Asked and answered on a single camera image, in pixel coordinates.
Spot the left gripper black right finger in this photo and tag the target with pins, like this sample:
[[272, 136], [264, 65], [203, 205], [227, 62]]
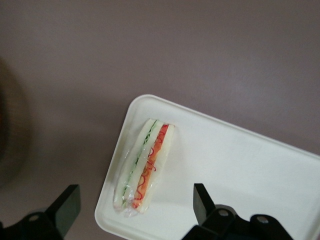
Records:
[[207, 215]]

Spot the beige rectangular tray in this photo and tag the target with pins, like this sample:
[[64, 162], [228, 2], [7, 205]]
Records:
[[237, 162]]

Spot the triangular sandwich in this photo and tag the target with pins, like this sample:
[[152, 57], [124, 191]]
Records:
[[147, 165]]

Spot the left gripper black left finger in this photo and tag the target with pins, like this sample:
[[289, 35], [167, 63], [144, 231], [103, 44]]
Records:
[[62, 212]]

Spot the round brown wicker basket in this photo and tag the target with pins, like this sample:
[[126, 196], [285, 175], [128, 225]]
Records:
[[7, 125]]

